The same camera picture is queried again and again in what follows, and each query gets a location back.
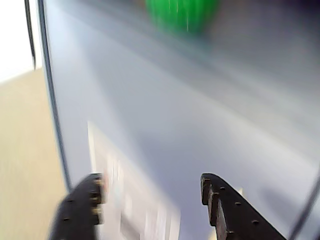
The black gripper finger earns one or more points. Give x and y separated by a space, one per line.
240 217
77 212

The gray cabinet shelf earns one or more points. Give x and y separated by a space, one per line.
175 112

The white paper label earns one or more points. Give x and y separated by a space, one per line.
140 200

